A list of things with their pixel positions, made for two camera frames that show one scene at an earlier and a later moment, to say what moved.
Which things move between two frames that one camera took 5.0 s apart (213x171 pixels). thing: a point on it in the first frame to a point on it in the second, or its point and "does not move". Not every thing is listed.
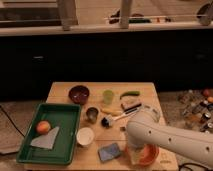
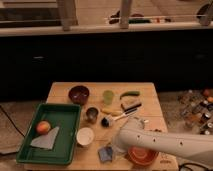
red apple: [43, 127] does not move
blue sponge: [108, 152] does not move
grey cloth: [47, 140] does not move
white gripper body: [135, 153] to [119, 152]
